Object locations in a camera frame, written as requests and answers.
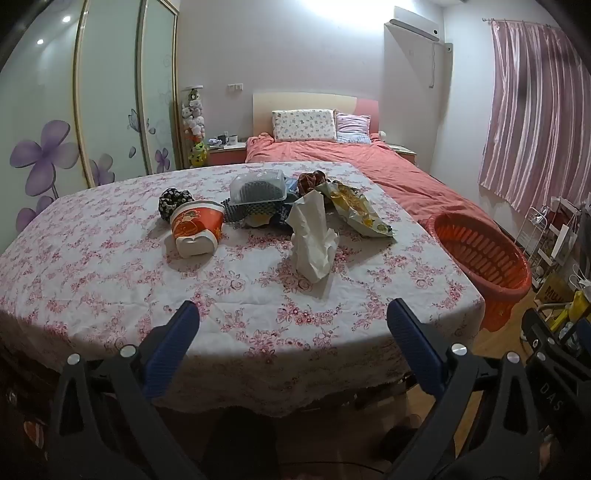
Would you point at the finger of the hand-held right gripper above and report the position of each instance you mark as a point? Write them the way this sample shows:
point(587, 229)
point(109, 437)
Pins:
point(545, 330)

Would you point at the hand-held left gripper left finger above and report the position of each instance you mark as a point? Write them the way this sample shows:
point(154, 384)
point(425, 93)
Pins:
point(173, 341)

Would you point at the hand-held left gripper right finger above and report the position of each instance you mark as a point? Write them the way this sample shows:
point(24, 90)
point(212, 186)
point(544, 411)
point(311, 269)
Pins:
point(411, 341)

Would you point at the orange plastic basket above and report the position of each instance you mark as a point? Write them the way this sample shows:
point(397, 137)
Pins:
point(485, 258)

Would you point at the red and white paper cup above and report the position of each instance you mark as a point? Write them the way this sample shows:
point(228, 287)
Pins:
point(194, 226)

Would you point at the white paper bag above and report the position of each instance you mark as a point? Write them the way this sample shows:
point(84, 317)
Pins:
point(311, 240)

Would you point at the black dotted scrunchie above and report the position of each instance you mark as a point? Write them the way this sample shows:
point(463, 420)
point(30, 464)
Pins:
point(173, 198)

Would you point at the yellow snack bag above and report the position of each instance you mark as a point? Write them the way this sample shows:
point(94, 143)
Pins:
point(355, 207)

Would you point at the black white checkered cloth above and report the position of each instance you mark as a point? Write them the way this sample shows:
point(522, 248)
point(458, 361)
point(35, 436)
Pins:
point(235, 210)

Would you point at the clear plastic container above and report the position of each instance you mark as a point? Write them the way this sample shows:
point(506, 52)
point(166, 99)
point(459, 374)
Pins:
point(258, 184)

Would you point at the cardboard box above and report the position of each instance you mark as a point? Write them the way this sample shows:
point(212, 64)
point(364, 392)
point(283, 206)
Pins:
point(551, 290)

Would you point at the pink floral tablecloth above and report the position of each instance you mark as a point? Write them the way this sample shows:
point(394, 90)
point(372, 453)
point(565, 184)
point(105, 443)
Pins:
point(115, 277)

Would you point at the salmon duvet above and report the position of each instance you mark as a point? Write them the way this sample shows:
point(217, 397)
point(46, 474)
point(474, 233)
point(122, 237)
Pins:
point(369, 161)

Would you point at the green yellow plush toy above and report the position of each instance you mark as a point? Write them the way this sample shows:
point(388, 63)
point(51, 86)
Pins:
point(198, 154)

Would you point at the brown plaid scrunchie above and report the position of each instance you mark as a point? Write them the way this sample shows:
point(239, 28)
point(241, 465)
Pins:
point(307, 182)

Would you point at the wooden nightstand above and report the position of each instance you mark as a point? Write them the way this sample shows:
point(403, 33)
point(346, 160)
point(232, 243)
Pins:
point(404, 151)

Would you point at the pink nightstand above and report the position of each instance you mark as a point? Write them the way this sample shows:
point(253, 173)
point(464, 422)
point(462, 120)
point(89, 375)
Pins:
point(226, 154)

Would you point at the pink curtain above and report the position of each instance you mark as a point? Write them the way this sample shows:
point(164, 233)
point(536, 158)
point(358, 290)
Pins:
point(535, 115)

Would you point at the pink striped pillow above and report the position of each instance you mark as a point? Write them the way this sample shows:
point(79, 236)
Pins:
point(353, 127)

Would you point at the stack of white plush toys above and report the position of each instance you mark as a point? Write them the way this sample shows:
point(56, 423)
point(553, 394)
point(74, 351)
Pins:
point(194, 115)

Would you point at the white floral pillow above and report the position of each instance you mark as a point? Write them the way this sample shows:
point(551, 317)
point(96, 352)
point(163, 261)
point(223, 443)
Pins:
point(304, 125)

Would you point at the wardrobe with purple flowers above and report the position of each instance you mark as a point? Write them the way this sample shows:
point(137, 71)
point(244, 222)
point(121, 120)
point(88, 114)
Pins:
point(106, 92)

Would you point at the cream and pink headboard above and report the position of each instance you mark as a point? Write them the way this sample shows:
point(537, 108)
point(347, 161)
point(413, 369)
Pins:
point(300, 101)

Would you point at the white air conditioner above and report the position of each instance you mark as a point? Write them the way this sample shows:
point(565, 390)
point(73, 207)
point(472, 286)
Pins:
point(415, 23)

